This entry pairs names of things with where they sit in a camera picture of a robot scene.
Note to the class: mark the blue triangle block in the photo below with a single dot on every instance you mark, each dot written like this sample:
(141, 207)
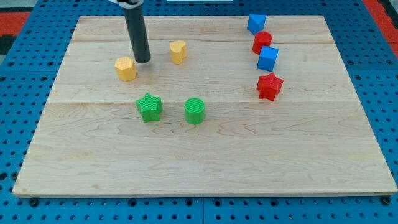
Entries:
(256, 23)

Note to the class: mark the red cylinder block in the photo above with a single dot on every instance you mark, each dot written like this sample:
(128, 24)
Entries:
(261, 39)

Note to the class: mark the yellow heart block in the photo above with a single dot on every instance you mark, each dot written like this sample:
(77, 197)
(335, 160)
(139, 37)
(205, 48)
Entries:
(178, 51)

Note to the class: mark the blue cube block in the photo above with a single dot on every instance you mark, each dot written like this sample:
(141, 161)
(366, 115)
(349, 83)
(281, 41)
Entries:
(267, 58)

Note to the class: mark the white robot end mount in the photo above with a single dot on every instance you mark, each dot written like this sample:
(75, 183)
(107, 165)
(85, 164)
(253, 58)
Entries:
(128, 3)

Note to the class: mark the green star block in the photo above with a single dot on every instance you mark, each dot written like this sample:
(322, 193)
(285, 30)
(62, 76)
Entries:
(149, 107)

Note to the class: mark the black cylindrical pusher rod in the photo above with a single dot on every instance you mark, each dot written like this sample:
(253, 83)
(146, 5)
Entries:
(137, 33)

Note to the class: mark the green cylinder block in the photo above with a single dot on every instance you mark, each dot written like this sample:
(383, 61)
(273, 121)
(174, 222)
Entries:
(194, 110)

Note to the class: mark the red star block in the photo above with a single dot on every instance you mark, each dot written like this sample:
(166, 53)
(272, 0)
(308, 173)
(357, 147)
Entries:
(269, 86)

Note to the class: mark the light wooden board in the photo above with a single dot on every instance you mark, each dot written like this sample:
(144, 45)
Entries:
(313, 140)

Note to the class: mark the yellow hexagon block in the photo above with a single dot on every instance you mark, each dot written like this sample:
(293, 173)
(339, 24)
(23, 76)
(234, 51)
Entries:
(125, 68)

